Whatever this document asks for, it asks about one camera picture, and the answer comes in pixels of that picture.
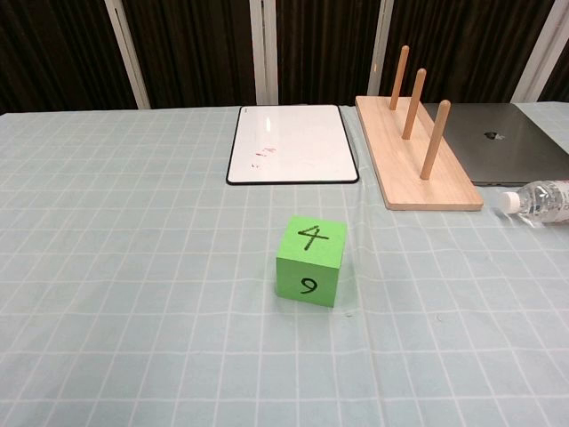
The white partition post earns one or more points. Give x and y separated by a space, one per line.
129 58
380 44
538 58
264 53

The light blue checked tablecloth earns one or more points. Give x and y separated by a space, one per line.
133 267

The wooden rack with three pegs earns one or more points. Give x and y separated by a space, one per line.
400 169

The clear plastic water bottle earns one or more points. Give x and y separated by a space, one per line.
538 200

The white dry-erase board black rim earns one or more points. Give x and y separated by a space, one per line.
289 147

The grey closed laptop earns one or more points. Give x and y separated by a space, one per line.
511 151

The green cube with handwritten numbers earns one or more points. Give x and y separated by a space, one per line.
306 267

